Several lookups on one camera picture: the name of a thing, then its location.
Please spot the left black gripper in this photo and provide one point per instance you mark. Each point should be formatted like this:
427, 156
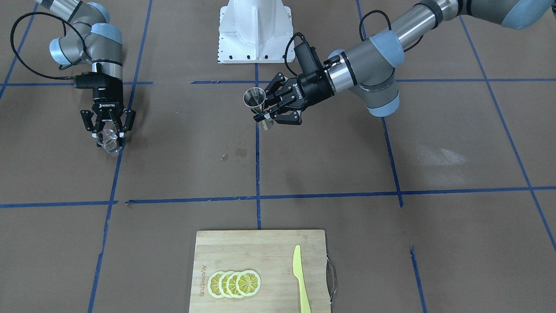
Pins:
311, 84

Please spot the steel double jigger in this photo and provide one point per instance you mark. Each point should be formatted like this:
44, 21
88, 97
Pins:
254, 98

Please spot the yellow plastic knife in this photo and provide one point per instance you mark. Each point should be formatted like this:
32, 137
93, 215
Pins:
298, 273

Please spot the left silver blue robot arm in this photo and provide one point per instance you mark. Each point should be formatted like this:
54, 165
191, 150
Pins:
368, 69

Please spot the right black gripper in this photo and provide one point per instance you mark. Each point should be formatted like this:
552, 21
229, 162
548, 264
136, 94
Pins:
107, 98

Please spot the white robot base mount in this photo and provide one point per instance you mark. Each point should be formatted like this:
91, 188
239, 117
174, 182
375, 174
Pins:
255, 31

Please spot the bamboo cutting board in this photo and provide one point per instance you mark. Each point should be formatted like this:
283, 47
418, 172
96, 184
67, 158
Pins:
270, 253

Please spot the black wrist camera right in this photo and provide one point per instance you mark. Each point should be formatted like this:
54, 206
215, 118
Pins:
91, 80

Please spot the clear glass measuring cup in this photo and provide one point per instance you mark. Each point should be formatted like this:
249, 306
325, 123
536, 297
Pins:
109, 140

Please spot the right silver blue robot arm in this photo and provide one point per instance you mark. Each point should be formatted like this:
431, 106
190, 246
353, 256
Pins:
95, 41

